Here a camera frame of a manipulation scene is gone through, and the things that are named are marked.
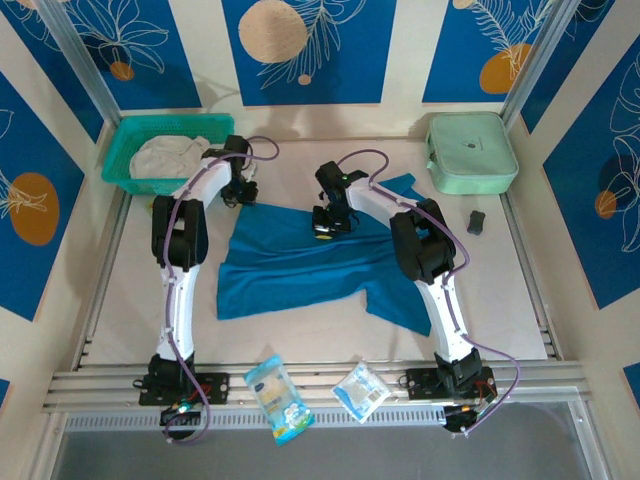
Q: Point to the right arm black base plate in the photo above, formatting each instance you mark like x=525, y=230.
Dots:
x=422, y=382

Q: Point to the white t-shirt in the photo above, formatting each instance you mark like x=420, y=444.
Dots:
x=160, y=157

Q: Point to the blue floral wall panel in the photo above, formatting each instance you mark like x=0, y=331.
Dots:
x=450, y=60
x=30, y=270
x=170, y=75
x=575, y=240
x=350, y=75
x=570, y=50
x=45, y=50

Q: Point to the blue yellow snack packet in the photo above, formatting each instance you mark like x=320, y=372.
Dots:
x=277, y=395

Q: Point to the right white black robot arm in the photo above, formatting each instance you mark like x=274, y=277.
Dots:
x=445, y=305

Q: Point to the mint green zip case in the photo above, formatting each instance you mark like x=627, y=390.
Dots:
x=470, y=150

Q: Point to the white blue plastic packet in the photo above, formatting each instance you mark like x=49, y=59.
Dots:
x=361, y=392

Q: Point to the teal plastic basket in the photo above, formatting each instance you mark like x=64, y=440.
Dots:
x=117, y=150

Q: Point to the aluminium corner post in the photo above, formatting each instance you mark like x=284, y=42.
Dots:
x=80, y=55
x=537, y=60

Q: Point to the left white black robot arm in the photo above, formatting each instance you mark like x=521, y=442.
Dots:
x=177, y=300

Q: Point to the blue t-shirt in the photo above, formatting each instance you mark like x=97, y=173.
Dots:
x=300, y=265

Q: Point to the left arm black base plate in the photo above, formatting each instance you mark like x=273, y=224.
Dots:
x=215, y=387

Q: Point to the small black object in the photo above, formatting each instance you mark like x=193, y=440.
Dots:
x=476, y=221

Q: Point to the aluminium table frame rails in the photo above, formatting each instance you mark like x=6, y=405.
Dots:
x=320, y=380

